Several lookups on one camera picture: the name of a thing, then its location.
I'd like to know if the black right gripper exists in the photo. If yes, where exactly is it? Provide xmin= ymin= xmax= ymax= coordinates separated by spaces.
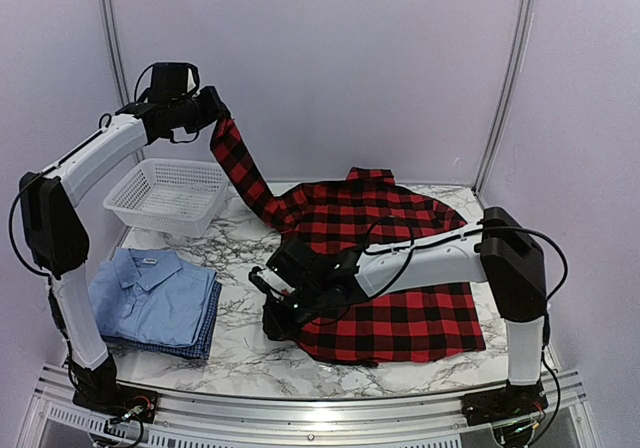
xmin=262 ymin=281 xmax=327 ymax=341

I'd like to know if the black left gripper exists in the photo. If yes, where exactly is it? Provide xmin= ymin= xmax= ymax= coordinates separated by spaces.
xmin=171 ymin=85 xmax=225 ymax=133

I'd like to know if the red black plaid shirt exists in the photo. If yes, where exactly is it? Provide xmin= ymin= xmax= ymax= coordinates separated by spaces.
xmin=210 ymin=119 xmax=486 ymax=366

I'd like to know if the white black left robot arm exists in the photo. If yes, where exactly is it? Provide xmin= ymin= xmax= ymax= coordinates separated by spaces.
xmin=10 ymin=86 xmax=230 ymax=416

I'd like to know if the white plastic laundry basket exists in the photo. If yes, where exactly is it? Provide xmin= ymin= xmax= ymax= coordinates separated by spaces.
xmin=103 ymin=158 xmax=228 ymax=238

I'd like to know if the blue checked folded shirt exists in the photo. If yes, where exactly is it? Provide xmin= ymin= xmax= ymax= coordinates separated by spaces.
xmin=102 ymin=281 xmax=222 ymax=360

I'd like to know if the light blue folded shirt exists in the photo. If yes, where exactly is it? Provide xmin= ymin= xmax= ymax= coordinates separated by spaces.
xmin=89 ymin=248 xmax=217 ymax=348

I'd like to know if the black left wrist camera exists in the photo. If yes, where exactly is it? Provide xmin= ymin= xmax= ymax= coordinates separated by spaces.
xmin=147 ymin=62 xmax=200 ymax=103

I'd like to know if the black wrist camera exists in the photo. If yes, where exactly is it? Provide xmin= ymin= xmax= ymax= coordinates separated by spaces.
xmin=147 ymin=62 xmax=200 ymax=103
xmin=248 ymin=239 xmax=322 ymax=298

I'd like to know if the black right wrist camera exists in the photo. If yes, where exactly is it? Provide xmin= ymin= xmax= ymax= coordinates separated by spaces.
xmin=248 ymin=239 xmax=322 ymax=298

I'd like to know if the aluminium front frame rail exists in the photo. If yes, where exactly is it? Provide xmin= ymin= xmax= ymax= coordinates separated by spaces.
xmin=16 ymin=365 xmax=603 ymax=447

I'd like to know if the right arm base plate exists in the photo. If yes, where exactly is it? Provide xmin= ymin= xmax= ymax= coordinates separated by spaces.
xmin=461 ymin=384 xmax=548 ymax=426

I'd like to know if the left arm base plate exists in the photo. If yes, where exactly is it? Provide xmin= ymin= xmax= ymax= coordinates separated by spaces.
xmin=73 ymin=385 xmax=159 ymax=423

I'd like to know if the right aluminium corner post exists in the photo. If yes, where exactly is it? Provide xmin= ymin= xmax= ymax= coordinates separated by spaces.
xmin=472 ymin=0 xmax=535 ymax=198

